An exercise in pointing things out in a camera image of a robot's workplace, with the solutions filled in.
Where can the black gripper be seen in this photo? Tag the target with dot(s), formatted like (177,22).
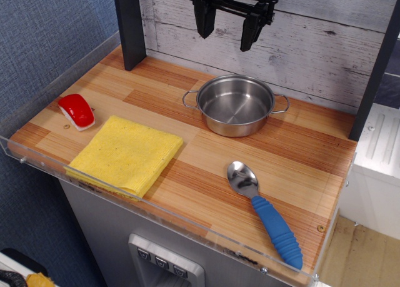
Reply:
(257,13)

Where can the red and white toy sushi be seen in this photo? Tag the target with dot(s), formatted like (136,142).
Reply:
(77,110)

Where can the yellow and black corner object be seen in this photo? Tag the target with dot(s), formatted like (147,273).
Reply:
(17,269)

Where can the small steel pot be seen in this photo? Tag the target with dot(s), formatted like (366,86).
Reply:
(234,105)

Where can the yellow folded cloth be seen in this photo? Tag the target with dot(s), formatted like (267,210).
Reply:
(125,157)

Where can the white side unit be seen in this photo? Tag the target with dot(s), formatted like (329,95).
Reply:
(370,196)

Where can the grey cabinet with dispenser panel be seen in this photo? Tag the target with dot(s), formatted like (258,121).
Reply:
(132,247)

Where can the clear acrylic table guard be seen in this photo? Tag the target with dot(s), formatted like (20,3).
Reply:
(246,210)

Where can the dark left upright post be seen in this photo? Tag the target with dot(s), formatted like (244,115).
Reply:
(131,32)

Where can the dark upright post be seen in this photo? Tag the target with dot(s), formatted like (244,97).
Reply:
(380,65)
(131,32)

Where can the spoon with blue handle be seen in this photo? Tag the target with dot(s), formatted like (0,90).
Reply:
(243,181)

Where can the dark right upright post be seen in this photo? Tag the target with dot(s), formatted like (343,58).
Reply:
(380,65)

